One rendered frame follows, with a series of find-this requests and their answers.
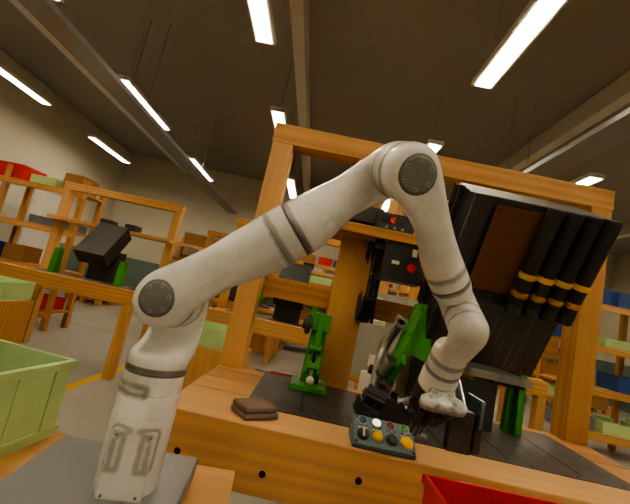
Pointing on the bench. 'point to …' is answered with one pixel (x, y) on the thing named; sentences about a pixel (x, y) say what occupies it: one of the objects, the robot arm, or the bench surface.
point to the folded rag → (254, 409)
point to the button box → (382, 439)
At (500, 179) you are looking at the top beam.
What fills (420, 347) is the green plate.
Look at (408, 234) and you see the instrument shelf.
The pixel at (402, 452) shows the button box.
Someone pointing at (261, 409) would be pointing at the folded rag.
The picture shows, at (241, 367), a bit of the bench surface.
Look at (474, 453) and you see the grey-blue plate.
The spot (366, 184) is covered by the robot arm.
